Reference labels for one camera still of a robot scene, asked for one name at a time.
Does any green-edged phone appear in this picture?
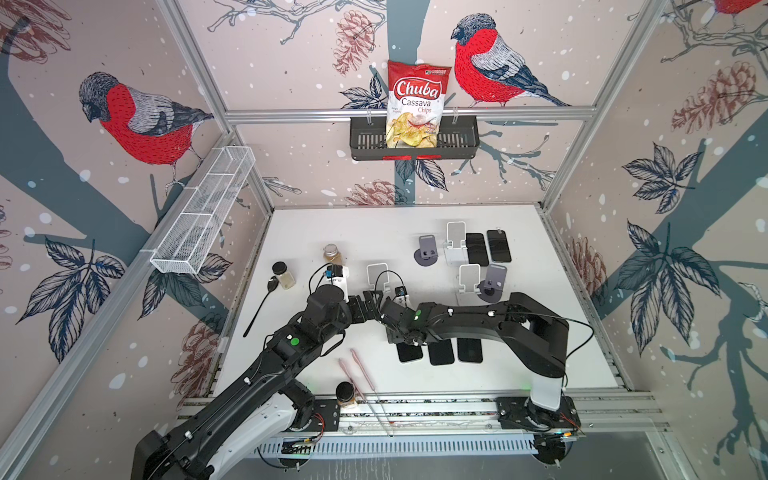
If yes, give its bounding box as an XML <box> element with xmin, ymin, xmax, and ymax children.
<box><xmin>396</xmin><ymin>343</ymin><xmax>423</xmax><ymax>363</ymax></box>

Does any black phone with sticker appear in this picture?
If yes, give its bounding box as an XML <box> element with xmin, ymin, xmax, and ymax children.
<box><xmin>428</xmin><ymin>339</ymin><xmax>455</xmax><ymax>366</ymax></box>

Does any purple phone with sticker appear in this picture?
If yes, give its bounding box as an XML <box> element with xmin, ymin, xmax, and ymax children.
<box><xmin>456</xmin><ymin>338</ymin><xmax>483</xmax><ymax>364</ymax></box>

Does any teal phone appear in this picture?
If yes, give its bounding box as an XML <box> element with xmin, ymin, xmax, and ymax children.
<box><xmin>486</xmin><ymin>229</ymin><xmax>512</xmax><ymax>263</ymax></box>

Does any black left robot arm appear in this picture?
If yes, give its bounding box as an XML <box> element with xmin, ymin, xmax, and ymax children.
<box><xmin>131</xmin><ymin>285</ymin><xmax>383</xmax><ymax>479</ymax></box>

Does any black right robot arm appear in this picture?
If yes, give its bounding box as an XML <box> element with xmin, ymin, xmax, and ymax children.
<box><xmin>374</xmin><ymin>292</ymin><xmax>581</xmax><ymax>434</ymax></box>

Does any white stand back left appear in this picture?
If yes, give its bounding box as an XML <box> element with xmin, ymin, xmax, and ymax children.
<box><xmin>366</xmin><ymin>262</ymin><xmax>390</xmax><ymax>293</ymax></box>

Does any dark round stand back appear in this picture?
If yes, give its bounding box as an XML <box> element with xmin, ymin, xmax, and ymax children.
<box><xmin>414</xmin><ymin>235</ymin><xmax>439</xmax><ymax>267</ymax></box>

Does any dark round stand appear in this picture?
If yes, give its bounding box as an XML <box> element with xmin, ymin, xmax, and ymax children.
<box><xmin>414</xmin><ymin>235</ymin><xmax>439</xmax><ymax>267</ymax></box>
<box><xmin>478</xmin><ymin>264</ymin><xmax>507</xmax><ymax>303</ymax></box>

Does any white stand far right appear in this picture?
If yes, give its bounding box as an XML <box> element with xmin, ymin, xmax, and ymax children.
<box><xmin>444</xmin><ymin>221</ymin><xmax>468</xmax><ymax>266</ymax></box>

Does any dark round stand front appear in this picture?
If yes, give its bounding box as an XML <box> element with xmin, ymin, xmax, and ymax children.
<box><xmin>478</xmin><ymin>264</ymin><xmax>507</xmax><ymax>303</ymax></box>

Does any brown spice glass jar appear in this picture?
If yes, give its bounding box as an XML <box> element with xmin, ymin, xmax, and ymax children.
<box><xmin>323</xmin><ymin>243</ymin><xmax>344</xmax><ymax>266</ymax></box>

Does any pink chopstick right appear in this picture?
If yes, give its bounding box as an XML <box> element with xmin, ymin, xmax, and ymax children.
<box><xmin>350</xmin><ymin>348</ymin><xmax>394</xmax><ymax>429</ymax></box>

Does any black-lid spice jar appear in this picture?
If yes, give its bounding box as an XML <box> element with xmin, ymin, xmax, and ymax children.
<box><xmin>272</xmin><ymin>261</ymin><xmax>296</xmax><ymax>290</ymax></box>

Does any black spoon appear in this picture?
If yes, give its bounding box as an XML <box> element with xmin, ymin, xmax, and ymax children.
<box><xmin>243</xmin><ymin>276</ymin><xmax>279</xmax><ymax>338</ymax></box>

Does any aluminium back crossbar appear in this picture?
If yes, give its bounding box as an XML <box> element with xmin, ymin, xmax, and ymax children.
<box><xmin>225</xmin><ymin>105</ymin><xmax>599</xmax><ymax>126</ymax></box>

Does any Chuba cassava chips bag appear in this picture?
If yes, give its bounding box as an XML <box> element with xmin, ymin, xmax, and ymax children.
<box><xmin>385</xmin><ymin>61</ymin><xmax>451</xmax><ymax>148</ymax></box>

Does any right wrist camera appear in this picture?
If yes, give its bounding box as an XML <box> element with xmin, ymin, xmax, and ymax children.
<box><xmin>393</xmin><ymin>286</ymin><xmax>409</xmax><ymax>305</ymax></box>

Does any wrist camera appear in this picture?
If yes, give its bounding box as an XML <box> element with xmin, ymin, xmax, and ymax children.
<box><xmin>393</xmin><ymin>286</ymin><xmax>409</xmax><ymax>305</ymax></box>
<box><xmin>324</xmin><ymin>264</ymin><xmax>350</xmax><ymax>301</ymax></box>

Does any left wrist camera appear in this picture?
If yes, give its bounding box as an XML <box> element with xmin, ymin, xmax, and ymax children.
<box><xmin>324</xmin><ymin>264</ymin><xmax>350</xmax><ymax>301</ymax></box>

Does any black-lid jar on rail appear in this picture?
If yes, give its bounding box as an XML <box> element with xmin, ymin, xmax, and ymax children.
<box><xmin>335</xmin><ymin>381</ymin><xmax>361</xmax><ymax>413</ymax></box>

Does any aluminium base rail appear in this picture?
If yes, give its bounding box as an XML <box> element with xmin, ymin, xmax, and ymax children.
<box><xmin>179</xmin><ymin>389</ymin><xmax>667</xmax><ymax>439</ymax></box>

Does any white wire shelf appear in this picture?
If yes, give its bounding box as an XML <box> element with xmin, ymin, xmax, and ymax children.
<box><xmin>150</xmin><ymin>146</ymin><xmax>255</xmax><ymax>275</ymax></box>

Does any black wire basket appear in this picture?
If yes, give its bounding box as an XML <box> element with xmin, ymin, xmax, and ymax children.
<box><xmin>349</xmin><ymin>116</ymin><xmax>480</xmax><ymax>161</ymax></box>

